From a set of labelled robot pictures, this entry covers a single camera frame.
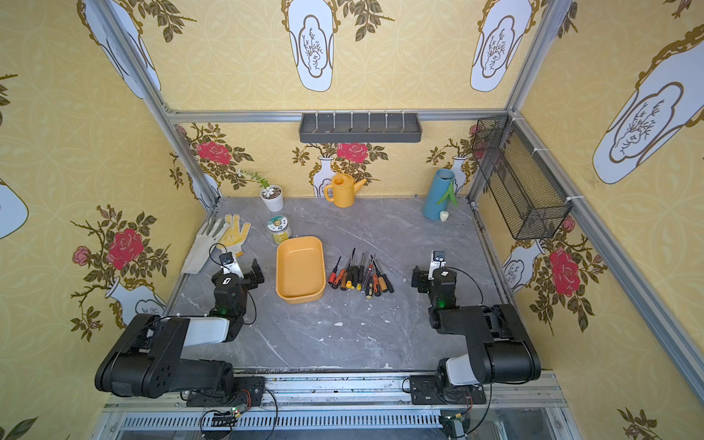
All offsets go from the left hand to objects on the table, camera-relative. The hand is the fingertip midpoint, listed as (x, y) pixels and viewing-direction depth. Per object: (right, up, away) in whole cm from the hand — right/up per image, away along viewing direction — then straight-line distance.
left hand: (230, 265), depth 90 cm
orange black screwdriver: (+35, -5, +5) cm, 36 cm away
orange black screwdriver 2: (+48, -9, +2) cm, 49 cm away
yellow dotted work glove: (-7, +8, +19) cm, 22 cm away
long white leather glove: (-20, +5, +19) cm, 27 cm away
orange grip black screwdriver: (+50, -5, +5) cm, 50 cm away
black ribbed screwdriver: (+52, -6, +4) cm, 52 cm away
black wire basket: (+88, +21, -16) cm, 92 cm away
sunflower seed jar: (+12, +13, +12) cm, 21 cm away
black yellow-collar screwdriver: (+41, -3, +5) cm, 41 cm away
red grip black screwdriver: (+33, -5, +5) cm, 34 cm away
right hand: (+69, -1, +4) cm, 69 cm away
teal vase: (+72, +20, +17) cm, 77 cm away
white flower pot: (+9, +24, +16) cm, 30 cm away
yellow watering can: (+36, +28, +23) cm, 51 cm away
